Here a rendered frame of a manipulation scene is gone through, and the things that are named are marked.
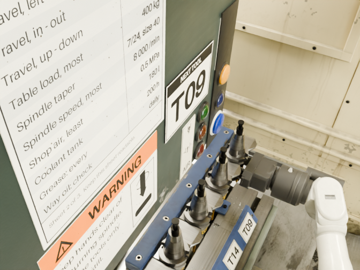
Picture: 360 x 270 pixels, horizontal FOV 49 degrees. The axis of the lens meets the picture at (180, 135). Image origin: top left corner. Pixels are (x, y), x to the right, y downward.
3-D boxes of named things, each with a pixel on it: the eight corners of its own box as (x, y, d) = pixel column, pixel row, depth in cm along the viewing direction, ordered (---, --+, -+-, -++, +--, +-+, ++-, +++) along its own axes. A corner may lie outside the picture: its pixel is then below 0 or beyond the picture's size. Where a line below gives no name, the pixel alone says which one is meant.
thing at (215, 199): (226, 197, 94) (226, 195, 93) (217, 213, 90) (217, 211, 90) (200, 185, 96) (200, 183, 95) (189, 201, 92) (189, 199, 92)
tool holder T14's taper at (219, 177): (213, 169, 97) (216, 150, 93) (230, 175, 96) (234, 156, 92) (206, 181, 94) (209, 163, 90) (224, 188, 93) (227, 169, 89)
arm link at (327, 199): (306, 192, 102) (313, 243, 95) (313, 175, 95) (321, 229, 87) (331, 193, 102) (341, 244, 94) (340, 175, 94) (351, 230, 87)
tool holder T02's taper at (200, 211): (191, 201, 90) (193, 182, 86) (210, 206, 89) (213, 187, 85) (185, 216, 87) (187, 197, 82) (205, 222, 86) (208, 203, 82)
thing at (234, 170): (244, 167, 101) (244, 165, 100) (235, 181, 97) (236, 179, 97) (218, 157, 103) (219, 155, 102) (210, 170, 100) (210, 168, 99)
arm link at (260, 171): (260, 141, 106) (304, 157, 102) (252, 169, 111) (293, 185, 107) (243, 166, 96) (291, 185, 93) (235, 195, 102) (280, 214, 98)
